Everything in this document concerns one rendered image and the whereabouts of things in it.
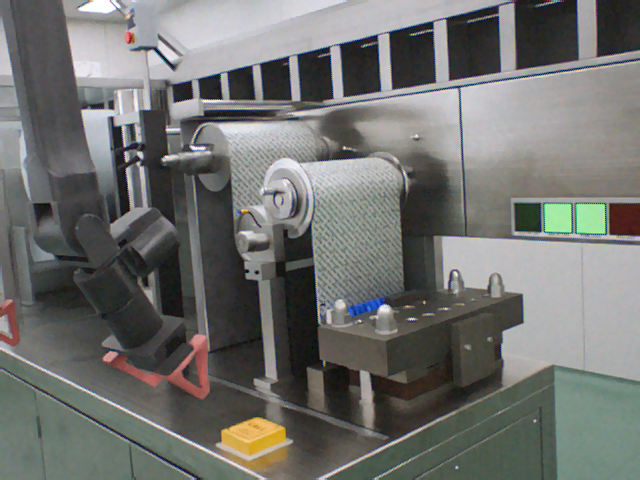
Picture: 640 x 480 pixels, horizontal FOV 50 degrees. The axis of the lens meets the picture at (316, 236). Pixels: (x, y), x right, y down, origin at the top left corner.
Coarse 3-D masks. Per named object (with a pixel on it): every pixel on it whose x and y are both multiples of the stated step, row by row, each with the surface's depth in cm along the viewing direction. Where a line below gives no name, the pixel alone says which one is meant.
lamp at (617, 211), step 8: (616, 208) 113; (624, 208) 112; (632, 208) 111; (616, 216) 113; (624, 216) 112; (632, 216) 111; (616, 224) 113; (624, 224) 112; (632, 224) 111; (616, 232) 113; (624, 232) 112; (632, 232) 111
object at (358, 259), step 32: (320, 224) 123; (352, 224) 128; (384, 224) 134; (320, 256) 123; (352, 256) 129; (384, 256) 135; (320, 288) 123; (352, 288) 129; (384, 288) 135; (320, 320) 124
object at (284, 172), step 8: (280, 168) 125; (288, 168) 123; (392, 168) 138; (272, 176) 127; (280, 176) 125; (288, 176) 123; (296, 176) 122; (296, 184) 122; (304, 192) 121; (304, 200) 121; (304, 208) 121; (272, 216) 128; (296, 216) 123; (304, 216) 122; (288, 224) 125; (296, 224) 124
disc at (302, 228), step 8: (280, 160) 125; (288, 160) 124; (272, 168) 127; (296, 168) 122; (304, 168) 121; (304, 176) 121; (264, 184) 130; (304, 184) 121; (312, 184) 120; (312, 192) 120; (264, 200) 131; (312, 200) 120; (312, 208) 121; (312, 216) 121; (304, 224) 123; (288, 232) 126; (296, 232) 125; (304, 232) 123
